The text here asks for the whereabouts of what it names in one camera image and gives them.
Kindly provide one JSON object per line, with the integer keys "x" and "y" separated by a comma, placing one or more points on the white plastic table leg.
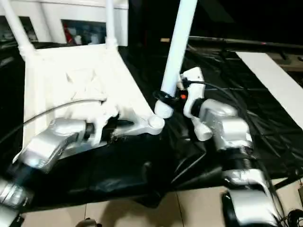
{"x": 19, "y": 28}
{"x": 110, "y": 23}
{"x": 203, "y": 132}
{"x": 180, "y": 42}

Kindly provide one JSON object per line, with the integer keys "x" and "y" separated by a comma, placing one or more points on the white plastic table top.
{"x": 71, "y": 71}

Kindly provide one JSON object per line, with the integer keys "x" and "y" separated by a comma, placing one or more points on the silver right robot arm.
{"x": 227, "y": 127}

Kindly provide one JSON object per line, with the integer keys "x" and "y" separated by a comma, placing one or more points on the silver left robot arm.
{"x": 54, "y": 139}

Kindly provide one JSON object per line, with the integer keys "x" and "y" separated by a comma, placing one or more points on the black work mat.
{"x": 248, "y": 113}

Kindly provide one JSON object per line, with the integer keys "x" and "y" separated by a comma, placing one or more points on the black case with yellow label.
{"x": 151, "y": 21}

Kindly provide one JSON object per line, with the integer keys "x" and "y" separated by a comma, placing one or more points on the black metal rod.
{"x": 248, "y": 42}

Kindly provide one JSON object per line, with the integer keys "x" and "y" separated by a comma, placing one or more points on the white flat board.
{"x": 270, "y": 78}

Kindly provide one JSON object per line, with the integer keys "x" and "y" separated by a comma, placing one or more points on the white cabinet with glass doors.
{"x": 82, "y": 9}

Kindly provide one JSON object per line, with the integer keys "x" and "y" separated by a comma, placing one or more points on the black metal table strut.
{"x": 285, "y": 183}

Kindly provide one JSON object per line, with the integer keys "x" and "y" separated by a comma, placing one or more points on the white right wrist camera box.
{"x": 195, "y": 80}

